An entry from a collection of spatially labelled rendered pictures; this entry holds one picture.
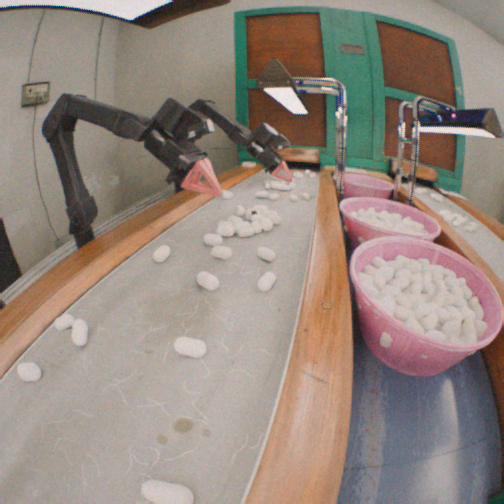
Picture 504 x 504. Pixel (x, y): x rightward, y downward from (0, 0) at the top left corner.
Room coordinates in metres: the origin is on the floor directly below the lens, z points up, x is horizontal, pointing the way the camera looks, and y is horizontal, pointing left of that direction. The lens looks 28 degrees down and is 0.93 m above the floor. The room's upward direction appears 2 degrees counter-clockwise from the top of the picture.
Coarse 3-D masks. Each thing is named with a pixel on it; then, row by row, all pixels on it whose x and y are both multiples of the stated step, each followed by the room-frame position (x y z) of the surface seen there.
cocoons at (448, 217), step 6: (420, 192) 0.85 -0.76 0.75; (438, 198) 0.75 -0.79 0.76; (444, 210) 0.58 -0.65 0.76; (444, 216) 0.52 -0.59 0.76; (450, 216) 0.54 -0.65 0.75; (456, 216) 0.54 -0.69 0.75; (456, 222) 0.47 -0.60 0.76; (462, 222) 0.48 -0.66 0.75; (474, 222) 0.48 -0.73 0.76; (468, 228) 0.43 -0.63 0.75; (474, 228) 0.43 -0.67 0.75
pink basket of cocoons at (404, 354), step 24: (384, 240) 0.33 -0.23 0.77; (408, 240) 0.33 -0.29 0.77; (360, 264) 0.29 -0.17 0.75; (432, 264) 0.29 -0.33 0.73; (360, 288) 0.20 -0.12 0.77; (480, 288) 0.18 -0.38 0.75; (360, 312) 0.21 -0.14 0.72; (384, 312) 0.15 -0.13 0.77; (408, 336) 0.12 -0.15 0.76; (384, 360) 0.15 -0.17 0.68; (408, 360) 0.12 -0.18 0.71; (432, 360) 0.10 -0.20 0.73; (456, 360) 0.09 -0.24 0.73
